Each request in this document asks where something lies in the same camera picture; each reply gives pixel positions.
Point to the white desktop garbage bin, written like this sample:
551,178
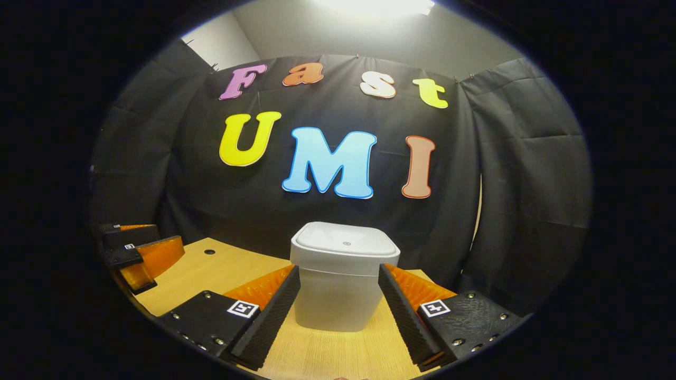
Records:
338,295

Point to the black backdrop cloth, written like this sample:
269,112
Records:
528,184

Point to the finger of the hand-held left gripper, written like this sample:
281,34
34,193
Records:
132,235
158,258

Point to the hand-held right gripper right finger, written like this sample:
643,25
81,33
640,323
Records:
406,322

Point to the large ceiling light panel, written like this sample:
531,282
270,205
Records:
377,6

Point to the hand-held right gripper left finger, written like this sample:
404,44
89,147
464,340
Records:
266,322

